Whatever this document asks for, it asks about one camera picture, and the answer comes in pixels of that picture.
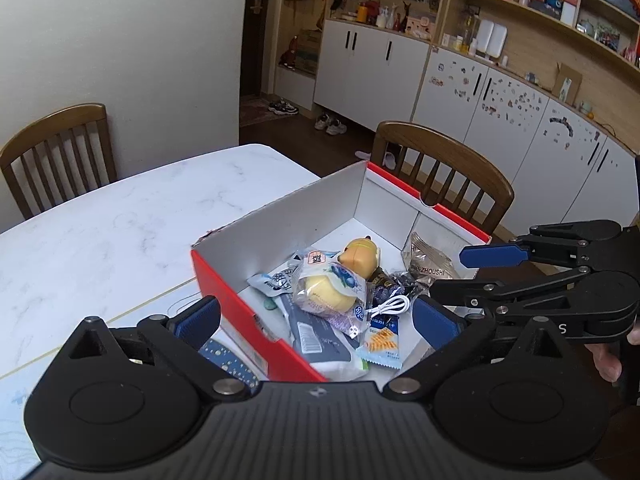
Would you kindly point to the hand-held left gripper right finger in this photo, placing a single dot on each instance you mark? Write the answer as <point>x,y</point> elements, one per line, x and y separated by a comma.
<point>436,325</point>

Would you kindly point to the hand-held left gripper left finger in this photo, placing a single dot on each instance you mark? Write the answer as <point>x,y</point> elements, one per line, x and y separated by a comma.
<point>197,321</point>

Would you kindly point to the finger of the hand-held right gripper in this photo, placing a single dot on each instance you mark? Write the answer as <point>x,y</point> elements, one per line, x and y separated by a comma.
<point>492,255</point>
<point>525,292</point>

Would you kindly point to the red cardboard shoe box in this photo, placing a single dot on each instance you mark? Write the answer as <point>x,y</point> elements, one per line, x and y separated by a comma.
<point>225,285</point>

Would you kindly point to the orange cracker packet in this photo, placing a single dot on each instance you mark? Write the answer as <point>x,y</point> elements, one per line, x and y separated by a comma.
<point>382,344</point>

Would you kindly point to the silver foil snack wrapper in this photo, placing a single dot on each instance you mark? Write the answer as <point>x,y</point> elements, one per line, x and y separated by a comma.
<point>427,260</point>

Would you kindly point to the teal green stick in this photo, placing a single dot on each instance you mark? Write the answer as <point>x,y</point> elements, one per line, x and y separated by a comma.
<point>272,306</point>

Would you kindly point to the small white blue packet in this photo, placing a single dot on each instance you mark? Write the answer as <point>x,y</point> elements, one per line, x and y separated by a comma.
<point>275,280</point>

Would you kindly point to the yellow toy figure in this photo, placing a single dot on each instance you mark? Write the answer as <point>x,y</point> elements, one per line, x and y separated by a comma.
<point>360,256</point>

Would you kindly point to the blue white pouch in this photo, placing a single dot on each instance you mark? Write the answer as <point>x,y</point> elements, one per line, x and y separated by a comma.
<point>320,346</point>

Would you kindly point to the clear packet with yellow bun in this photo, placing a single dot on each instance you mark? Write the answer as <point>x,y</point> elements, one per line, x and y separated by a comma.
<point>320,296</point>

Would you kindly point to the person's right hand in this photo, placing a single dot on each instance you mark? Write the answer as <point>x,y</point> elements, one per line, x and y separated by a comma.
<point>607,362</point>

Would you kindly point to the black clear plastic packet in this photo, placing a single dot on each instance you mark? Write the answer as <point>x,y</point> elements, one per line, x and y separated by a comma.
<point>407,281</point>

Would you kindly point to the wooden slat-back chair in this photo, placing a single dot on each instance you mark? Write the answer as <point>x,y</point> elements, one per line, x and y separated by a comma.
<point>450,155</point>
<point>55,125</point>

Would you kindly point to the white sticker-covered cabinet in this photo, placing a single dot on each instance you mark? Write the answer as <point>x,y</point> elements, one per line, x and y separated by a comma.
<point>510,140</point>

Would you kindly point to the pair of white slippers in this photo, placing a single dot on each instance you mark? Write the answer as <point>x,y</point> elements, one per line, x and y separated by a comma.
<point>390,160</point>

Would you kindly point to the brown cardboard piece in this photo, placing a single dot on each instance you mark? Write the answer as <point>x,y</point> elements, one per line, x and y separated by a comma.
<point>567,82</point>

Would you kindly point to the pair of white sneakers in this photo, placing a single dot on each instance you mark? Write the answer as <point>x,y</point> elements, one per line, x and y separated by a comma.
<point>330,125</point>

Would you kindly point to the pair of white containers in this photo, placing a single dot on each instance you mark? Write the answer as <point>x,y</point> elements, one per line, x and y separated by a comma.
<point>492,40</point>

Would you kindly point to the patterned floor rug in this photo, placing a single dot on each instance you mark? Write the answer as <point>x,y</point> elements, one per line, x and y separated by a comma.
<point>257,110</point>

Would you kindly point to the wooden open shelf unit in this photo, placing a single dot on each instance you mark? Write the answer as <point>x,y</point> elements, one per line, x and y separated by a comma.
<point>545,35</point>

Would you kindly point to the pair of black sneakers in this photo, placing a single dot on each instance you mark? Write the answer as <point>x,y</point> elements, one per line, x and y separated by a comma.
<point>283,107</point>

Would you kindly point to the brown cardboard carton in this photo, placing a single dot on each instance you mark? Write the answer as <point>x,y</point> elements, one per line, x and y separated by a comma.
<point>310,52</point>

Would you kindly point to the orange bottle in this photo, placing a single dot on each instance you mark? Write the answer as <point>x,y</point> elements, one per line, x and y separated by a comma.
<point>362,12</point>

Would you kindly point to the dark wooden door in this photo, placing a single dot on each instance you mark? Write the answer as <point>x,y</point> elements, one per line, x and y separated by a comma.
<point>257,50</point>

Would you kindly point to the red toy figure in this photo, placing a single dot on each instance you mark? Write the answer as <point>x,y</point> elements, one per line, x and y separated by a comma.
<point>288,56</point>

